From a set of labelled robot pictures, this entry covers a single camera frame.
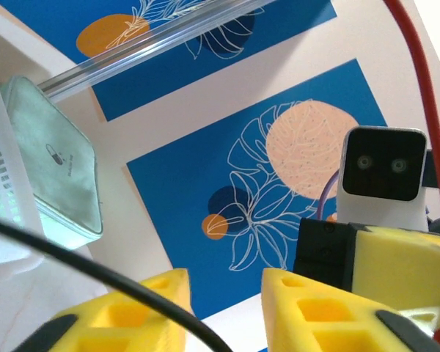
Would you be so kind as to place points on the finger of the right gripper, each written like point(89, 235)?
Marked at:
point(399, 267)

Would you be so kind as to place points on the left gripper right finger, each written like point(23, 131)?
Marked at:
point(315, 315)

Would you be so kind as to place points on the aluminium frame post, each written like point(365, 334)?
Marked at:
point(132, 55)

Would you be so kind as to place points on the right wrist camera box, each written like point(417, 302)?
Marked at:
point(383, 165)

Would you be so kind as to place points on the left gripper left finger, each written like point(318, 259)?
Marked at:
point(132, 322)

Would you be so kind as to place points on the pale green lidded container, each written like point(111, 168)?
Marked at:
point(55, 161)

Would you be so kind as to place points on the white plastic basket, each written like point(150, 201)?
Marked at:
point(7, 146)

